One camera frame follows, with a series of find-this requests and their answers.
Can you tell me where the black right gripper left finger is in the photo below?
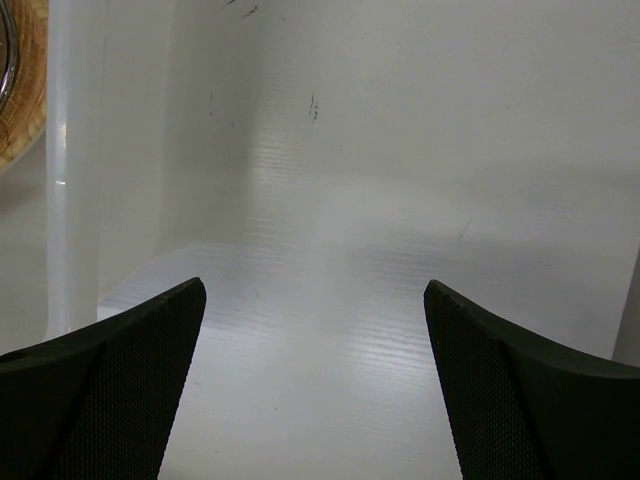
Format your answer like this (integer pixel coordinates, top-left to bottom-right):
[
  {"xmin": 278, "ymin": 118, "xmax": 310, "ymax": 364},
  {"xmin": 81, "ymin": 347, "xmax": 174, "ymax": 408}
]
[{"xmin": 1, "ymin": 278, "xmax": 206, "ymax": 479}]

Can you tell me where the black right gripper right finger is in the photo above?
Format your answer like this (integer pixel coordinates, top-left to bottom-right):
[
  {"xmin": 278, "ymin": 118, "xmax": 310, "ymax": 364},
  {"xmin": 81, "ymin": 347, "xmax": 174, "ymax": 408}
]
[{"xmin": 424, "ymin": 280, "xmax": 639, "ymax": 479}]

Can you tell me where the woven bamboo basket tray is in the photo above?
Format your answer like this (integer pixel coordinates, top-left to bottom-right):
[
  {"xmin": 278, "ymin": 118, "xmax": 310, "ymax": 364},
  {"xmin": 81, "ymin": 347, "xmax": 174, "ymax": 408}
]
[{"xmin": 1, "ymin": 1, "xmax": 49, "ymax": 172}]

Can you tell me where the clear glass plate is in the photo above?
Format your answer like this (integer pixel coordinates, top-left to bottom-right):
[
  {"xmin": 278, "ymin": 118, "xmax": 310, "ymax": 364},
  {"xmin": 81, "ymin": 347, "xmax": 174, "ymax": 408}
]
[{"xmin": 0, "ymin": 0, "xmax": 19, "ymax": 110}]

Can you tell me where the translucent plastic bin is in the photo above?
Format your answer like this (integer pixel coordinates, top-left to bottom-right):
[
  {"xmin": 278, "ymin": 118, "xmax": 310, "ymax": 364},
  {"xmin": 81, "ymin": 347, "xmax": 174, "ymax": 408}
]
[{"xmin": 0, "ymin": 0, "xmax": 174, "ymax": 346}]

